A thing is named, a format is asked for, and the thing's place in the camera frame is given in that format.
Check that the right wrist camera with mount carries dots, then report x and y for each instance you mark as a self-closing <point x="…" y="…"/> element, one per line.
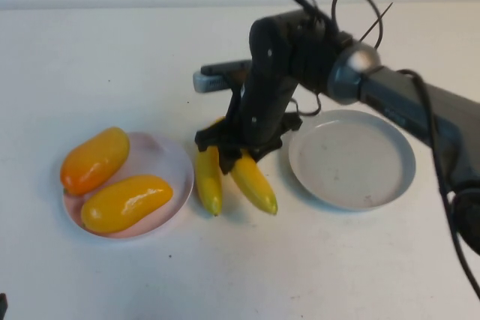
<point x="210" y="82"/>

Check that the long-stemmed yellow banana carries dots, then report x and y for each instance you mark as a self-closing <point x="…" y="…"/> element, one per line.
<point x="255" y="185"/>

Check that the orange-tinted mango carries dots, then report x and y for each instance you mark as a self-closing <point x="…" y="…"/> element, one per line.
<point x="93" y="162"/>

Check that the thin black zip tie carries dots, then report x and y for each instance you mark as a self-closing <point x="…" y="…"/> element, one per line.
<point x="376" y="22"/>

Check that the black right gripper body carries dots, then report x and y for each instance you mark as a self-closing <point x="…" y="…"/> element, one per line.
<point x="262" y="117"/>

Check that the grey-blue round plate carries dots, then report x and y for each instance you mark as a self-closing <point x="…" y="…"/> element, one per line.
<point x="352" y="162"/>

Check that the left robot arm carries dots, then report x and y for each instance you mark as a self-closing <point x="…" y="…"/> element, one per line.
<point x="3" y="307"/>

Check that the pink round plate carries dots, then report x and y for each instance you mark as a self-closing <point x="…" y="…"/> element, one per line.
<point x="165" y="162"/>

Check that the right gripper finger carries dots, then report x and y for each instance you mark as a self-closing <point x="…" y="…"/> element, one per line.
<point x="230" y="159"/>
<point x="264" y="152"/>

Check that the short-stemmed yellow banana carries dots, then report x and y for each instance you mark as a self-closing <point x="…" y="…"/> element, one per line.
<point x="209" y="185"/>

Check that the yellow mango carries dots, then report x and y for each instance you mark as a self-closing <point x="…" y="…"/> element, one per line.
<point x="127" y="204"/>

